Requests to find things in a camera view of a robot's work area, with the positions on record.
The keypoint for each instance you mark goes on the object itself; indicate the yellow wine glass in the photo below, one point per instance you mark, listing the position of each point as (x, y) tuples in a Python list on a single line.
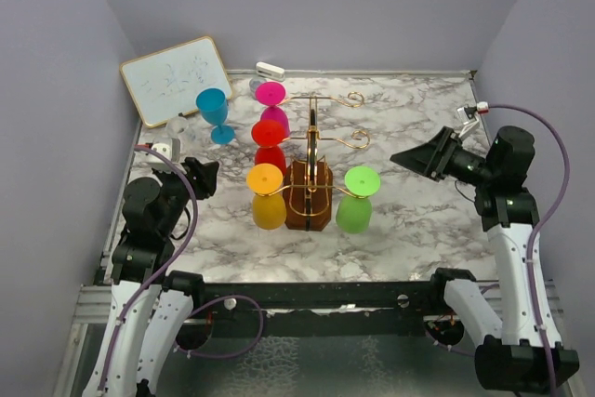
[(268, 207)]

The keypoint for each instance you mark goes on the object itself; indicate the pink wine glass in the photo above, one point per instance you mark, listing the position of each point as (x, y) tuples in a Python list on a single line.
[(271, 95)]

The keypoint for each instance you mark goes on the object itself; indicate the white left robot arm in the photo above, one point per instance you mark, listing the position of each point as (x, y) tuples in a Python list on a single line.
[(150, 302)]

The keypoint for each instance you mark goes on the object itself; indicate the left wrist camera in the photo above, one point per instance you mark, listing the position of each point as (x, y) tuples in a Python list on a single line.
[(168, 148)]

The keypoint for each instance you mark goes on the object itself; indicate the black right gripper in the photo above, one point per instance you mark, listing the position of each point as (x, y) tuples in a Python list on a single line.
[(431, 158)]

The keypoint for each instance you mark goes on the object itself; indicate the blue wine glass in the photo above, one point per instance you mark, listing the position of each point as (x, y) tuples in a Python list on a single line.
[(213, 106)]

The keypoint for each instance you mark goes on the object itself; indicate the clear wine glass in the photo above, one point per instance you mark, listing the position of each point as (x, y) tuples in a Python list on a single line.
[(181, 128)]

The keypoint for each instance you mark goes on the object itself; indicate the black mounting rail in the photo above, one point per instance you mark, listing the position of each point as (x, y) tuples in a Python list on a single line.
[(323, 309)]

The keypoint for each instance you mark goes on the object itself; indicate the small whiteboard gold frame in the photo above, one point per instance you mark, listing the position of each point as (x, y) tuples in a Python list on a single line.
[(166, 83)]

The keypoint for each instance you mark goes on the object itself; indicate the white eraser box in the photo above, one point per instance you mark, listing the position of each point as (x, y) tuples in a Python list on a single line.
[(270, 71)]

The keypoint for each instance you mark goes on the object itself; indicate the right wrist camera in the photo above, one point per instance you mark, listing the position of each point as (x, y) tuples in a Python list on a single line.
[(470, 116)]

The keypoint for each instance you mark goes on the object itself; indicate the red wine glass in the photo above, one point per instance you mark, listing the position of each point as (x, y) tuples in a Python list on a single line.
[(268, 135)]

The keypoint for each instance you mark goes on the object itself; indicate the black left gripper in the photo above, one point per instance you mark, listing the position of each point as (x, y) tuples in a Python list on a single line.
[(205, 176)]

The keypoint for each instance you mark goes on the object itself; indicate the wooden rack base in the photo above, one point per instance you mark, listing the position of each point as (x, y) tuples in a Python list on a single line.
[(308, 205)]

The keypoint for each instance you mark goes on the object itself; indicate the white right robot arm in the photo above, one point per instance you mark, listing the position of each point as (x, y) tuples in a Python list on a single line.
[(518, 349)]

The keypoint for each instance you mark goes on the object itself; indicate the green wine glass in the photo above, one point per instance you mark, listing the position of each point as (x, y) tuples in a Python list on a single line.
[(355, 209)]

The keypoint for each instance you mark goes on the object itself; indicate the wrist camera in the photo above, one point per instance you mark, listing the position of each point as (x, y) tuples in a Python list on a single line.
[(470, 116), (168, 148)]

